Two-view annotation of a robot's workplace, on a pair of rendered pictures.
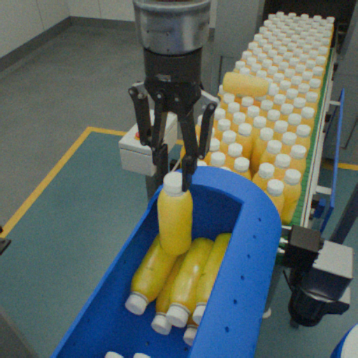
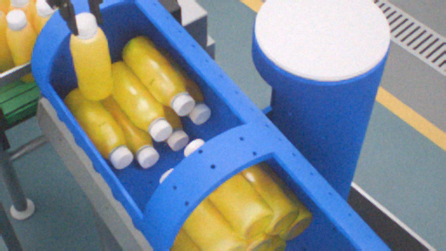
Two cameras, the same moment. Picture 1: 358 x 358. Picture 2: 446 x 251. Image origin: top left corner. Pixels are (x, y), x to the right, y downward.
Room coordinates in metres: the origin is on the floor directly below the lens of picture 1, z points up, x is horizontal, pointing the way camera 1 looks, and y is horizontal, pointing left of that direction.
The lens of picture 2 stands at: (-0.22, 0.60, 2.13)
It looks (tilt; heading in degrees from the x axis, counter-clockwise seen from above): 52 degrees down; 307
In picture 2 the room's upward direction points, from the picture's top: 3 degrees counter-clockwise
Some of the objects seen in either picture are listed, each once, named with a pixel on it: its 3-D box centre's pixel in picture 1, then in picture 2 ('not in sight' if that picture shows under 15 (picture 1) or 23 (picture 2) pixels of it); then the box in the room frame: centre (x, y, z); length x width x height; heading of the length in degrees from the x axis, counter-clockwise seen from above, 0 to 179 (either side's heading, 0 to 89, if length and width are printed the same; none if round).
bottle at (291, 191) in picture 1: (284, 199); not in sight; (0.66, -0.30, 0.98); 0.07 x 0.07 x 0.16
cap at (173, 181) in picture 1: (175, 182); (84, 23); (0.43, 0.01, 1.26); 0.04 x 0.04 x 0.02
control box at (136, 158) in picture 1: (150, 141); not in sight; (0.85, 0.09, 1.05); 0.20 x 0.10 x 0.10; 158
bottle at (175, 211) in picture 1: (175, 217); (91, 59); (0.43, 0.01, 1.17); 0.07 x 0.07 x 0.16
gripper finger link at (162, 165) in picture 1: (162, 165); (70, 16); (0.44, 0.03, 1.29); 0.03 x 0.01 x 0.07; 158
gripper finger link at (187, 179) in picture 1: (187, 171); (93, 4); (0.42, -0.01, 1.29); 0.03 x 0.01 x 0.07; 158
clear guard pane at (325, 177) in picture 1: (319, 184); not in sight; (1.04, -0.59, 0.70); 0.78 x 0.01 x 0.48; 158
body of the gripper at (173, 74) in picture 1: (173, 79); not in sight; (0.43, 0.01, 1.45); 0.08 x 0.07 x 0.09; 68
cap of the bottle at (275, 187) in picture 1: (275, 187); not in sight; (0.62, -0.25, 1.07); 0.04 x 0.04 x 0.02
